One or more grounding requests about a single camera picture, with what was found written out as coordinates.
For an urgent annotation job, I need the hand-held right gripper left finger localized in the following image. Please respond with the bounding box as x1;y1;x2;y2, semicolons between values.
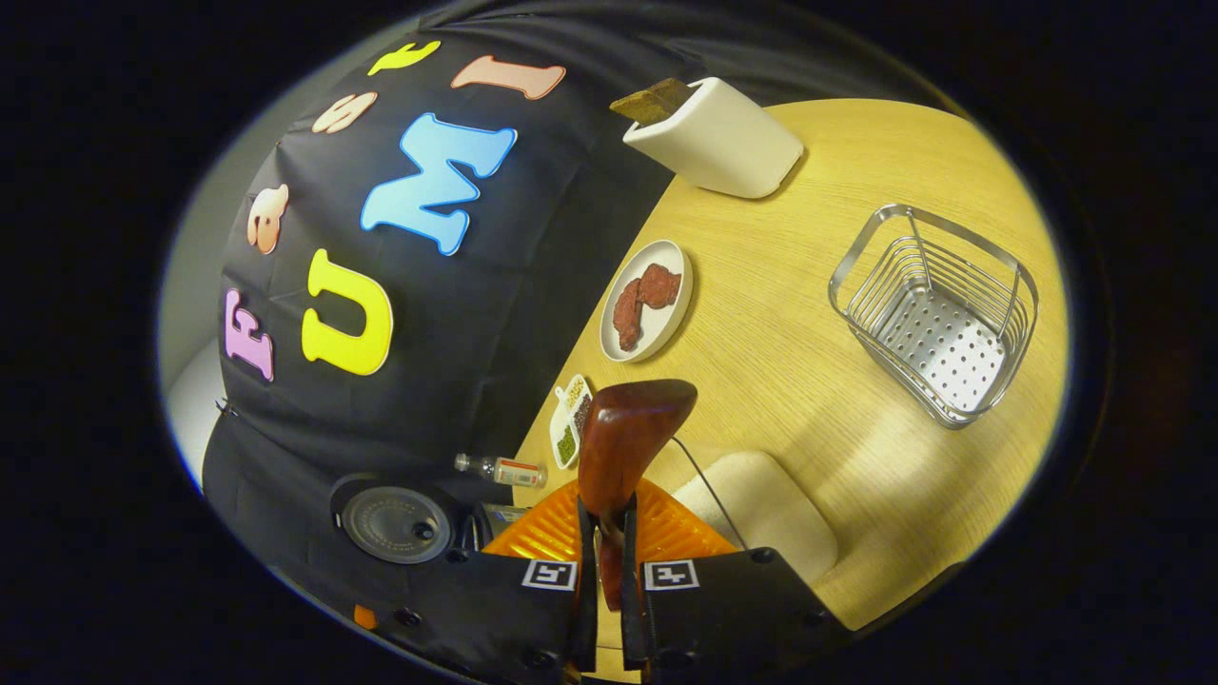
376;479;599;685

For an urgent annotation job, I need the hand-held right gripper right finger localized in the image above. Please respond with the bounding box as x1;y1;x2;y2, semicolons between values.
621;476;855;685

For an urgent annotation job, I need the dark grey rice cooker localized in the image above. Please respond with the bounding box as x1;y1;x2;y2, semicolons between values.
328;473;534;572

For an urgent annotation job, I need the brown wooden spoon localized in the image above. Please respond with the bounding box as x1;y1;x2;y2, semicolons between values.
579;379;698;612

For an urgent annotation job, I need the metal wire chopstick holder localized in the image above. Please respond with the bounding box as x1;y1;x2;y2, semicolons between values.
828;204;1040;429

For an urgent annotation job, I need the small clear glass bottle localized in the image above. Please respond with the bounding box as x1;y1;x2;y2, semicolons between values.
454;453;548;490

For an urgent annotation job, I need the white divided bean dish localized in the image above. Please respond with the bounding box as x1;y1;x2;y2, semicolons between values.
550;374;594;470

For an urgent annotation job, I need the white round plate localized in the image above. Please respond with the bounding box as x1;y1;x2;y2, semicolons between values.
599;240;694;363

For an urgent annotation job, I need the red-brown meat piece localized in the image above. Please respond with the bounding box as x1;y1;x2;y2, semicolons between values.
614;279;644;353
638;264;683;309

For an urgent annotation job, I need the black backdrop cloth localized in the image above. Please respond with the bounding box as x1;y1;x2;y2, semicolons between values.
202;0;943;619

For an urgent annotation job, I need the white toaster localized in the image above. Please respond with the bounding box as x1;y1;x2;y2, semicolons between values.
623;76;805;199

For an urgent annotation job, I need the brown toast slice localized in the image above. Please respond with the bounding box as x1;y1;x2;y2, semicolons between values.
609;78;694;127

